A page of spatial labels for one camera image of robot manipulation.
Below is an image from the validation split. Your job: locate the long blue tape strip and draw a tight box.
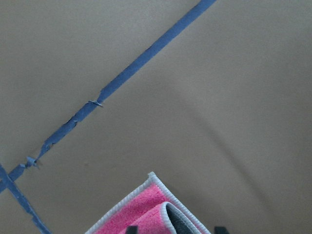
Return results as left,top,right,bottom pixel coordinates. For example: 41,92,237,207
7,0,215,181

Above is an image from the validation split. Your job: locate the crossing blue tape strip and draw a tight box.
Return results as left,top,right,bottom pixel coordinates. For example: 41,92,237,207
0,165,52,234

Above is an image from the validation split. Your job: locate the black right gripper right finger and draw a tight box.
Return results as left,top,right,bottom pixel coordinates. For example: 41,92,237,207
214,226,228,234

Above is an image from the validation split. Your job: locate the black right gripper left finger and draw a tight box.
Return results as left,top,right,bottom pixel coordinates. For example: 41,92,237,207
127,226,137,234

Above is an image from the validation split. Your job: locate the pink towel with white edge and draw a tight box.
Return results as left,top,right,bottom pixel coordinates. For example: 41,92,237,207
87,172,209,234

